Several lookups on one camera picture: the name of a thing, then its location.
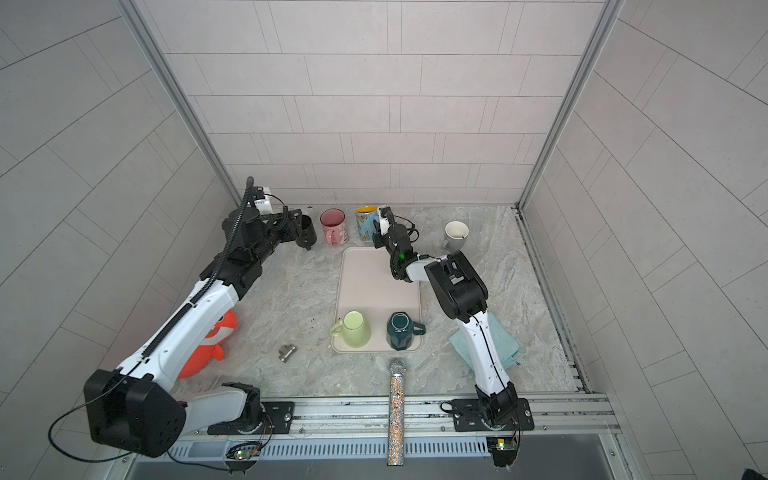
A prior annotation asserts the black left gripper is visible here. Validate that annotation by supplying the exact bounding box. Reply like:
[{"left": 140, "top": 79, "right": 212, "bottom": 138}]
[{"left": 248, "top": 207, "right": 302, "bottom": 268}]

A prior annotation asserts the blue cartoon mug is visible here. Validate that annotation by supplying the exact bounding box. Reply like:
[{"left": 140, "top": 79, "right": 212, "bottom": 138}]
[{"left": 355, "top": 206, "right": 379, "bottom": 243}]

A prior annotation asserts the pink cartoon mug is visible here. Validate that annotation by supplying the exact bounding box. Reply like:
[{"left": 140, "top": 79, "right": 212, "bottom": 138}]
[{"left": 320, "top": 208, "right": 348, "bottom": 246}]

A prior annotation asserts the grey mug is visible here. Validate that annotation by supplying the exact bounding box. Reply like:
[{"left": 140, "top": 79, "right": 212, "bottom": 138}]
[{"left": 443, "top": 220, "right": 470, "bottom": 253}]

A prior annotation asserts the light green mug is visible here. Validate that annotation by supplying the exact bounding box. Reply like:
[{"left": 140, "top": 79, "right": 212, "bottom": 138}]
[{"left": 329, "top": 310, "right": 371, "bottom": 348}]

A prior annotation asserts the black mug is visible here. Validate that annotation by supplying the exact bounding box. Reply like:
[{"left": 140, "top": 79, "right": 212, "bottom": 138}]
[{"left": 295, "top": 214, "right": 317, "bottom": 251}]

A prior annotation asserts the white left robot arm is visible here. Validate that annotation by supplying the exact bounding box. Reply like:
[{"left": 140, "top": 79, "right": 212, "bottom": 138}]
[{"left": 83, "top": 206, "right": 317, "bottom": 458}]

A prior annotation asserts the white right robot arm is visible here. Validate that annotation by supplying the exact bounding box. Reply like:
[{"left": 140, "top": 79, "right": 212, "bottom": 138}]
[{"left": 373, "top": 206, "right": 519, "bottom": 428}]

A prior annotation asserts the dark green mug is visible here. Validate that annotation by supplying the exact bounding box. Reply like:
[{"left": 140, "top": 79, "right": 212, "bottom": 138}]
[{"left": 387, "top": 312, "right": 426, "bottom": 351}]

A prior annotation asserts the beige plastic tray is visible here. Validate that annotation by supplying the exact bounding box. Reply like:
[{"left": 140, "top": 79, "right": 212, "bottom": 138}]
[{"left": 331, "top": 247, "right": 421, "bottom": 354}]

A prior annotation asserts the small metal fitting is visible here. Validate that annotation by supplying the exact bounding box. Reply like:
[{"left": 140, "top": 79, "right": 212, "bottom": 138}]
[{"left": 278, "top": 344, "right": 297, "bottom": 363}]

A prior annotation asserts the red shark toy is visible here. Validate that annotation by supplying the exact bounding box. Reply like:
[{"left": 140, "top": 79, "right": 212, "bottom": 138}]
[{"left": 179, "top": 310, "right": 238, "bottom": 379}]

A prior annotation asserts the glitter filled tube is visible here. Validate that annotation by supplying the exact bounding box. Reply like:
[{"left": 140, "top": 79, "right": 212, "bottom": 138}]
[{"left": 387, "top": 358, "right": 406, "bottom": 466}]

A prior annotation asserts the teal cloth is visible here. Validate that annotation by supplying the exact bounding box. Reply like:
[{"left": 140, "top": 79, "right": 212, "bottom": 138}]
[{"left": 450, "top": 312, "right": 520, "bottom": 370}]

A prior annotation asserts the left circuit board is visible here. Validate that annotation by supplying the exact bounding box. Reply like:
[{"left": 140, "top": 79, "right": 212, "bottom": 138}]
[{"left": 225, "top": 441, "right": 264, "bottom": 462}]

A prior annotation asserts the circuit board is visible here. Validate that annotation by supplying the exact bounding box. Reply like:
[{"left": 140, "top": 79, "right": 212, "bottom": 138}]
[
  {"left": 225, "top": 441, "right": 264, "bottom": 462},
  {"left": 486, "top": 437, "right": 520, "bottom": 468}
]

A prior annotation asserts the right circuit board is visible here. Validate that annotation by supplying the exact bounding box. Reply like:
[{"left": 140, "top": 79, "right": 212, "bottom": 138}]
[{"left": 486, "top": 437, "right": 520, "bottom": 468}]

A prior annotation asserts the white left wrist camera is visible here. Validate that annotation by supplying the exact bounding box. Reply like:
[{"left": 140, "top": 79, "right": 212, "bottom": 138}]
[{"left": 251, "top": 186, "right": 273, "bottom": 216}]

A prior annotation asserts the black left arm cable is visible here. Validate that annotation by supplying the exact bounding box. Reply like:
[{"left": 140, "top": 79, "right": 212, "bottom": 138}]
[{"left": 140, "top": 175, "right": 256, "bottom": 361}]

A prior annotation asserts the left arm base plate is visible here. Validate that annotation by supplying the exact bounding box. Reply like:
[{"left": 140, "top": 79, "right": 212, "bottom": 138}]
[{"left": 207, "top": 401, "right": 295, "bottom": 435}]

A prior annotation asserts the aluminium front rail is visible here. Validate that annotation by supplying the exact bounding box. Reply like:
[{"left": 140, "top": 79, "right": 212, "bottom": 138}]
[{"left": 179, "top": 393, "right": 621, "bottom": 441}]

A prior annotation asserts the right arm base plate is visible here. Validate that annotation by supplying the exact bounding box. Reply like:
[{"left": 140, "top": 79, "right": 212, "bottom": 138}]
[{"left": 440, "top": 398, "right": 535, "bottom": 432}]

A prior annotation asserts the aluminium corner post left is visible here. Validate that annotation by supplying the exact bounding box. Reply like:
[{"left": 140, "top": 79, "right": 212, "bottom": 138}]
[{"left": 115, "top": 0, "right": 240, "bottom": 203}]

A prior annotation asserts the aluminium corner post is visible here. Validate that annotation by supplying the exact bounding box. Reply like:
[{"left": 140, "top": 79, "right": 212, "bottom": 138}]
[
  {"left": 115, "top": 0, "right": 240, "bottom": 203},
  {"left": 517, "top": 0, "right": 624, "bottom": 211}
]

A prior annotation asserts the aluminium corner post right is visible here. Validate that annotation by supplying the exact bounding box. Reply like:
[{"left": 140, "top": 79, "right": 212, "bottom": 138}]
[{"left": 517, "top": 0, "right": 624, "bottom": 211}]

